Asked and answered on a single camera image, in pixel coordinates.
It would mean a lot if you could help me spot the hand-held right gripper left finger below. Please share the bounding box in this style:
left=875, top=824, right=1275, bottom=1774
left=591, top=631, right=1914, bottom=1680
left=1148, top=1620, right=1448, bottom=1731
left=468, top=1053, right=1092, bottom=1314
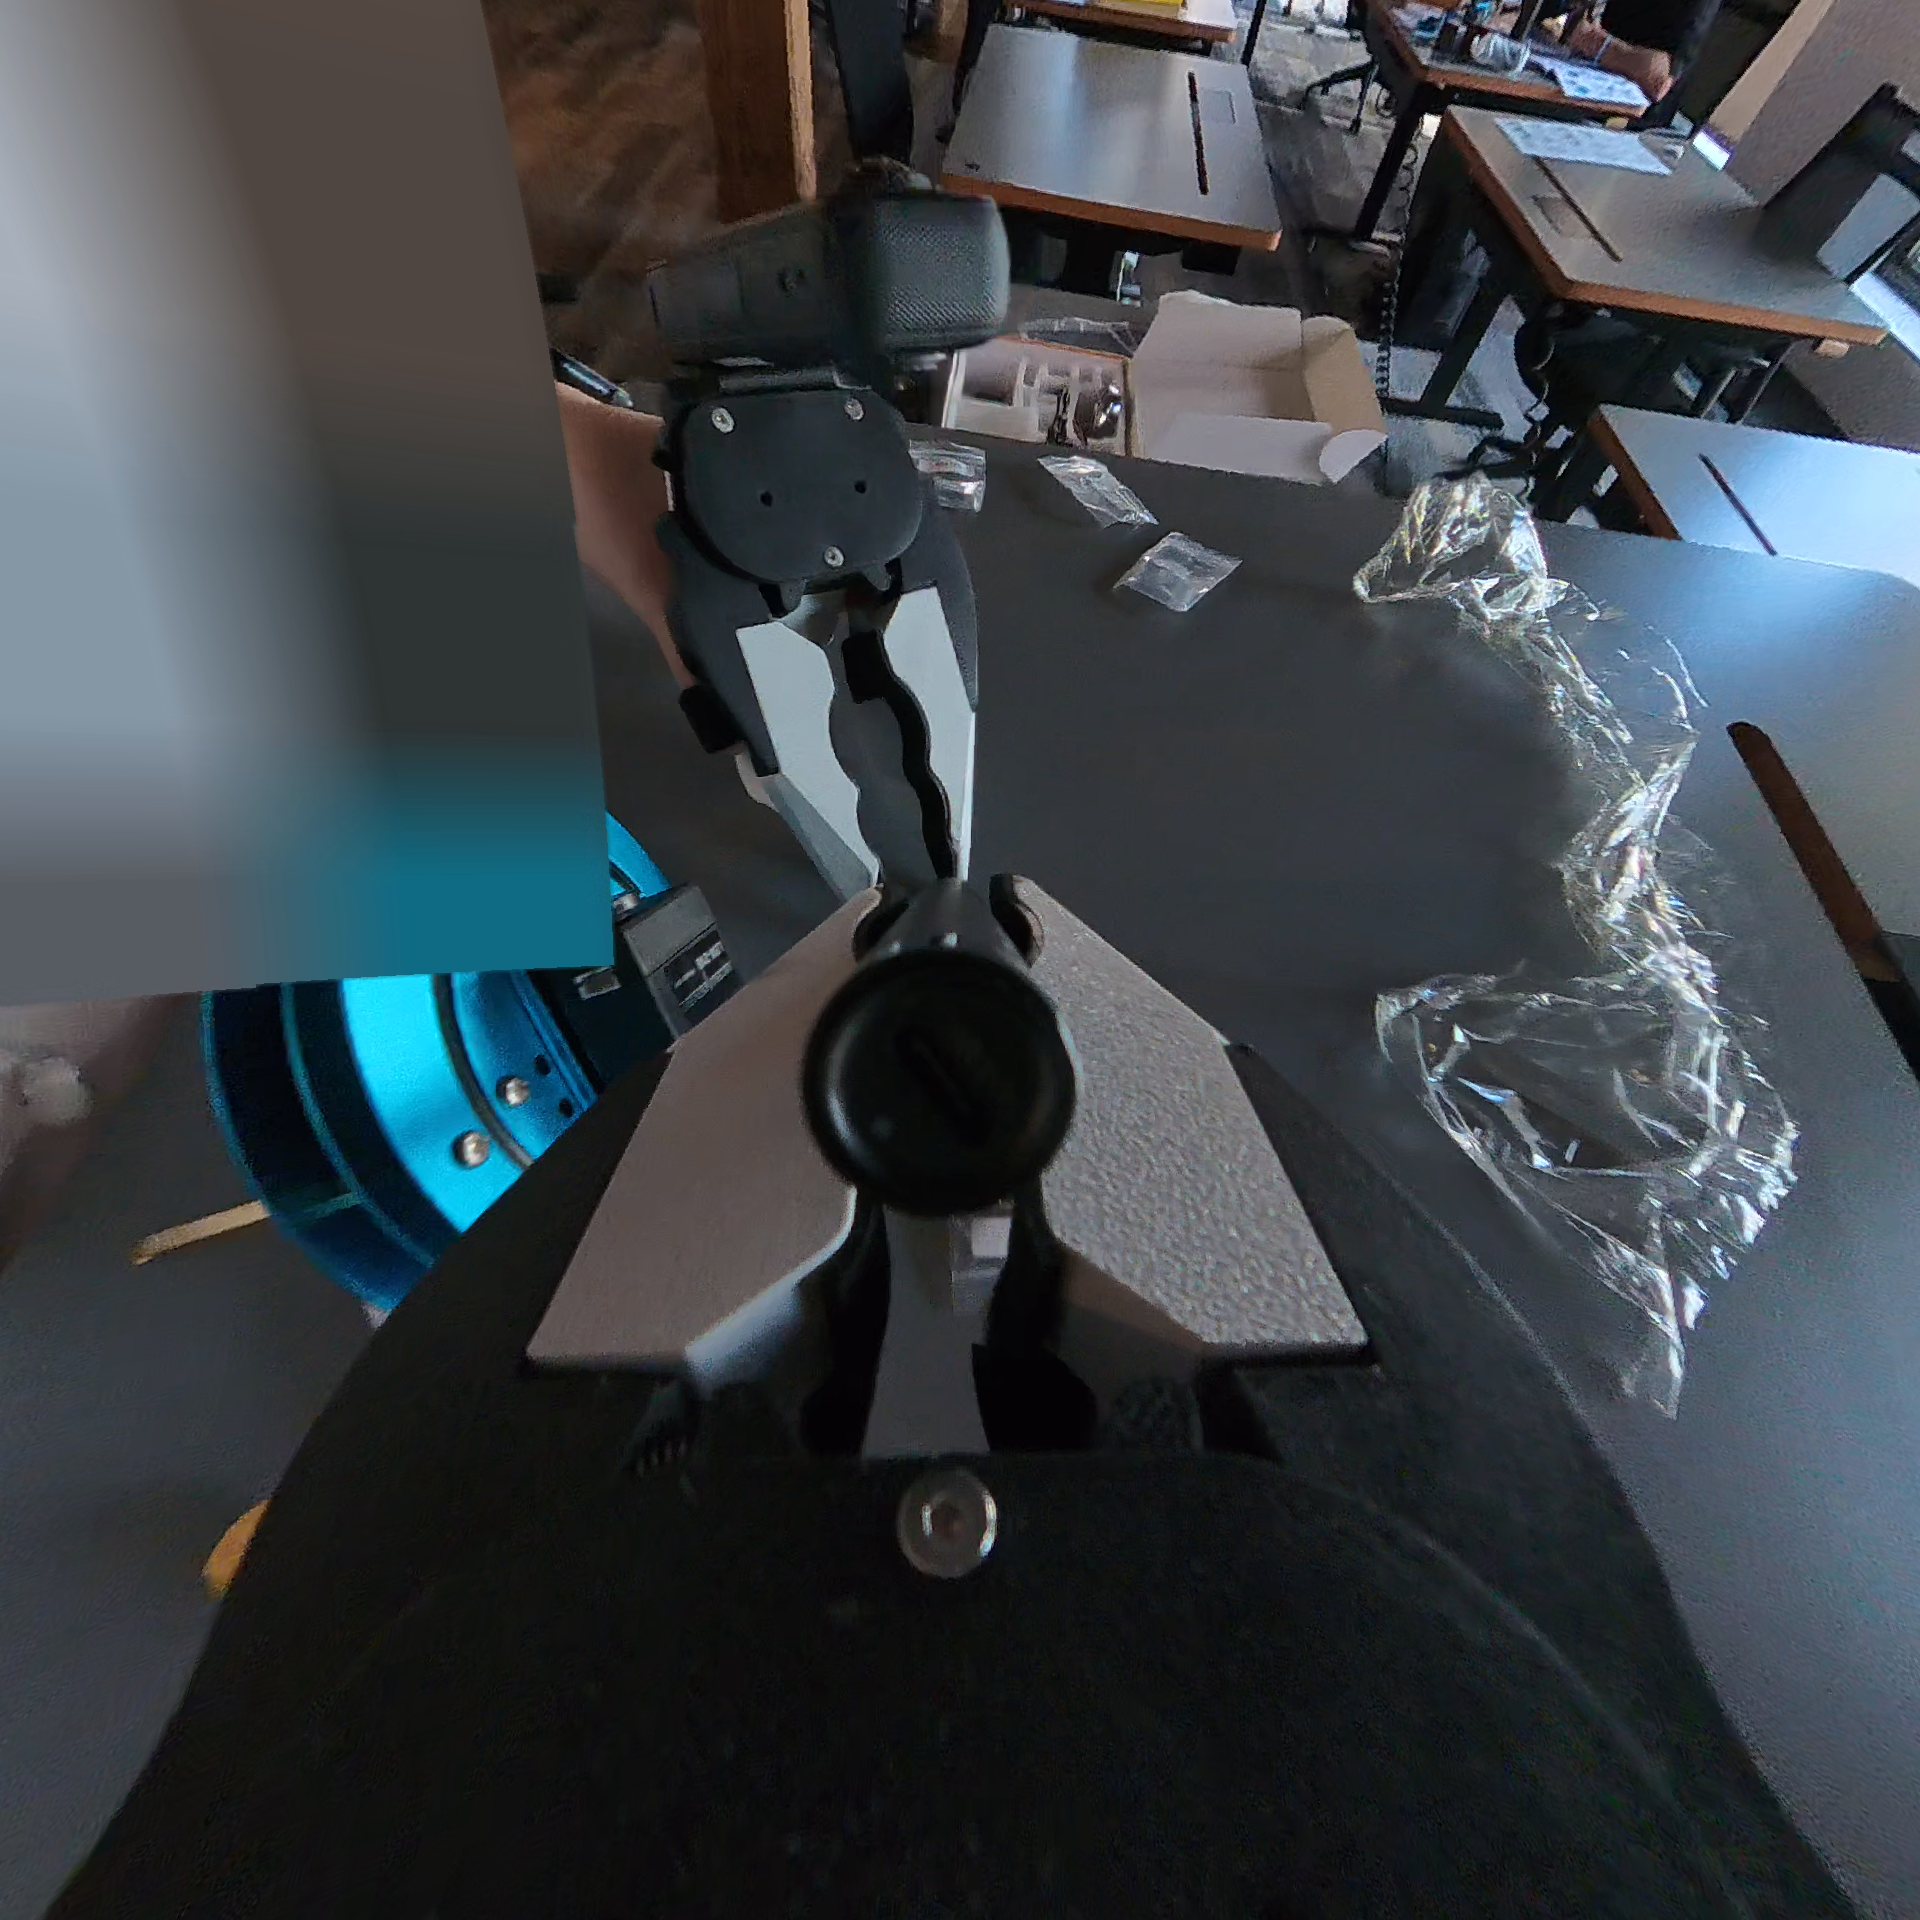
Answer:
left=520, top=887, right=905, bottom=1416

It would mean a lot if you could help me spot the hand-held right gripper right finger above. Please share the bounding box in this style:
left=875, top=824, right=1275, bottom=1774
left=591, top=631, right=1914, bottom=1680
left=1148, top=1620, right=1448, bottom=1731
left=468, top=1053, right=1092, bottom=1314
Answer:
left=988, top=875, right=1374, bottom=1447

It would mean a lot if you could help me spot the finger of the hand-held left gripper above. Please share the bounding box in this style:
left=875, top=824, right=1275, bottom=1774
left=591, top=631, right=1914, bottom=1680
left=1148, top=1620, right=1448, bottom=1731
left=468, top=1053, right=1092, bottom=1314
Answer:
left=735, top=613, right=931, bottom=901
left=845, top=586, right=982, bottom=883

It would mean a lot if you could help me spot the black cylindrical part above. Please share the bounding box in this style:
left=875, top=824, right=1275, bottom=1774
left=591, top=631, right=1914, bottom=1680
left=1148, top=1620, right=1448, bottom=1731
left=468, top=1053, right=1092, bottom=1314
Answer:
left=799, top=874, right=1082, bottom=1220

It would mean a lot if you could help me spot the blue round metal robot base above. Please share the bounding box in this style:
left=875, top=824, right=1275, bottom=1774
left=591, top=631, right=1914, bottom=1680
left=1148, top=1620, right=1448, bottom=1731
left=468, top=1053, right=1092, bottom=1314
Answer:
left=199, top=810, right=677, bottom=1326

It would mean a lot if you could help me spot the dark grey desk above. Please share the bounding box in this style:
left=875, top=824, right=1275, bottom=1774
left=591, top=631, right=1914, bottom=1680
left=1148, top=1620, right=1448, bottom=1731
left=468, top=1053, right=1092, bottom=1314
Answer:
left=0, top=436, right=1920, bottom=1920

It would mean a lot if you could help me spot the grey desk with wooden trim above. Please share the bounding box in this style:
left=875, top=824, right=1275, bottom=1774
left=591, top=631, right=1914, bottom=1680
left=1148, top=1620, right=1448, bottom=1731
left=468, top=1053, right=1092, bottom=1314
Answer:
left=939, top=22, right=1289, bottom=252
left=1432, top=105, right=1891, bottom=358
left=1586, top=401, right=1920, bottom=560
left=1358, top=0, right=1655, bottom=125

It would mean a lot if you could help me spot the person's left hand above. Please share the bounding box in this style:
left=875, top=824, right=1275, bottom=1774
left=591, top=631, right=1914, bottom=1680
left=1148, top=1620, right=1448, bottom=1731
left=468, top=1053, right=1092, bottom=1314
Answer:
left=556, top=379, right=681, bottom=671

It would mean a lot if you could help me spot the black servo motor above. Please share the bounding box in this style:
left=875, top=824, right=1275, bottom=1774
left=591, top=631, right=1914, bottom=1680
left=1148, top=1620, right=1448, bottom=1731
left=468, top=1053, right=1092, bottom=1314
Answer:
left=618, top=883, right=741, bottom=1040

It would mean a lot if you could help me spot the crumpled clear plastic wrap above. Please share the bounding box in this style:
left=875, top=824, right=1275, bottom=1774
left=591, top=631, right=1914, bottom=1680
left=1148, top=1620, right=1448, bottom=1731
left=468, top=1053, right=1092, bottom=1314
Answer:
left=1349, top=478, right=1805, bottom=1420

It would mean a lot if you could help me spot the white cardboard box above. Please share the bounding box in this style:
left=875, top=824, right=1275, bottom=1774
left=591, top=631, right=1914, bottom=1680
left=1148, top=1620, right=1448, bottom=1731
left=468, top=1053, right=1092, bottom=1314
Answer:
left=944, top=291, right=1389, bottom=486

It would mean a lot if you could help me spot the pale yellow stick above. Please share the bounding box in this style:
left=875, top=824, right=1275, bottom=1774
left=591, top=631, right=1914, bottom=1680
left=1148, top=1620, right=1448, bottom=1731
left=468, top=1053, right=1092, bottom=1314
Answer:
left=131, top=1199, right=274, bottom=1266

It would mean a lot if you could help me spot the white paper sheet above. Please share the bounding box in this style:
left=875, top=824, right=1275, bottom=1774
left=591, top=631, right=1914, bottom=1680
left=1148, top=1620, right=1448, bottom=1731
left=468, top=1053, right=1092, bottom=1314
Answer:
left=1497, top=114, right=1676, bottom=177

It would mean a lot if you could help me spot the wooden post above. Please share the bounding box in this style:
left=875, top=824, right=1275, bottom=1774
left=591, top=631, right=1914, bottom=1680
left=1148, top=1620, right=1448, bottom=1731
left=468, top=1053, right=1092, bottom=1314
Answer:
left=694, top=0, right=821, bottom=224

